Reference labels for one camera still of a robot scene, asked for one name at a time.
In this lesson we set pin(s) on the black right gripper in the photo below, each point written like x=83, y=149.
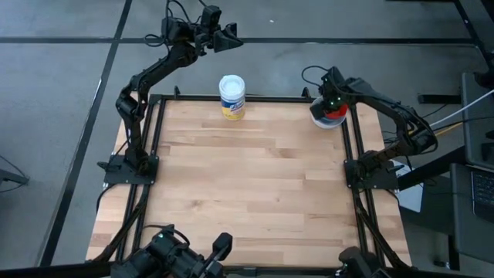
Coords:
x=332, y=90

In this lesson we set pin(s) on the large white bowl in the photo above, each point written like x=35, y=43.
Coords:
x=328, y=125

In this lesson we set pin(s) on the black stand leg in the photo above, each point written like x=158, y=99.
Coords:
x=11, y=177

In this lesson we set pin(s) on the red bowl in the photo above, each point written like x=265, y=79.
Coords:
x=340, y=112

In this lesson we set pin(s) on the white paper sheet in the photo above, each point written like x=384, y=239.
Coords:
x=411, y=197

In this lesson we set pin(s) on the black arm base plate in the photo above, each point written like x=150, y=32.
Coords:
x=119, y=173
x=382, y=181

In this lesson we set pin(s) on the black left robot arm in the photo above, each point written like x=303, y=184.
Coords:
x=154, y=71

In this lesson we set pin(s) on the black laptop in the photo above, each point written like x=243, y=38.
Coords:
x=484, y=193

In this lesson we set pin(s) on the Lysol wipes canister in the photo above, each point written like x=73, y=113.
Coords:
x=232, y=104

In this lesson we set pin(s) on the dark grey desk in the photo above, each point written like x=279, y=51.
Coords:
x=469, y=231

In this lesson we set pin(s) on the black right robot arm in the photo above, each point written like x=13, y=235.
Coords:
x=386, y=102

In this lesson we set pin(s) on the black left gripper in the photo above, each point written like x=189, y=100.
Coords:
x=206, y=38

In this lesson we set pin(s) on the black desk leg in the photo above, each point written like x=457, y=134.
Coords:
x=432, y=167

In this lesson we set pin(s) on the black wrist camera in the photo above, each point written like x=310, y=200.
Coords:
x=211, y=15

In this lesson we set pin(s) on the black aluminium table frame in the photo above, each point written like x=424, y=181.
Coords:
x=270, y=97

